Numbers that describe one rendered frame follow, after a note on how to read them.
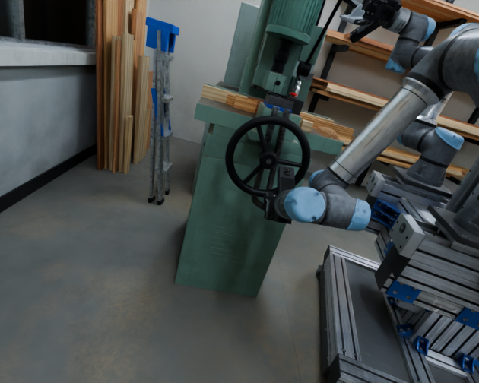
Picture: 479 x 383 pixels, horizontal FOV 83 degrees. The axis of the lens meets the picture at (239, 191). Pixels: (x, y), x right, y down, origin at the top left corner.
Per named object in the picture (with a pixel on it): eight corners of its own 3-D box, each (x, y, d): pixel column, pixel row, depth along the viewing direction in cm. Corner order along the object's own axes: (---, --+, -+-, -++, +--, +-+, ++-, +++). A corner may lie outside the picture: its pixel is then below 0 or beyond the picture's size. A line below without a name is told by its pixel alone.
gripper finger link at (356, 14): (347, 1, 87) (366, -1, 91) (337, 19, 92) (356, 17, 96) (353, 7, 86) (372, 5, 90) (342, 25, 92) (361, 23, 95)
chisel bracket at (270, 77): (263, 93, 110) (270, 71, 106) (259, 90, 123) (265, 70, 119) (280, 98, 111) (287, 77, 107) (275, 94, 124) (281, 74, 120)
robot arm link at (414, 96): (438, 21, 62) (296, 180, 79) (476, 14, 52) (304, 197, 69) (467, 55, 65) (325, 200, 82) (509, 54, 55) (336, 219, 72)
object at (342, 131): (225, 104, 115) (227, 94, 113) (226, 103, 117) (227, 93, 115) (350, 138, 124) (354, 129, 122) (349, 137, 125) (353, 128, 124)
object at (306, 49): (298, 60, 125) (310, 23, 119) (293, 60, 133) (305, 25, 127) (315, 65, 126) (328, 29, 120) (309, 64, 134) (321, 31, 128)
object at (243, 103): (233, 107, 112) (236, 95, 110) (233, 106, 114) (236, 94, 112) (290, 123, 116) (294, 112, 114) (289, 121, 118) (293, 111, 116)
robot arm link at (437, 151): (440, 164, 114) (459, 133, 108) (412, 152, 124) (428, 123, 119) (455, 166, 119) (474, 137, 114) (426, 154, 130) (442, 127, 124)
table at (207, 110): (189, 124, 93) (192, 106, 91) (198, 109, 121) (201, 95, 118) (348, 164, 102) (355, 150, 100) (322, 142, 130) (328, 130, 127)
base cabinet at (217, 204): (172, 283, 137) (201, 154, 108) (188, 222, 189) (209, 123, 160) (257, 298, 144) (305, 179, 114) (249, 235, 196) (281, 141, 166)
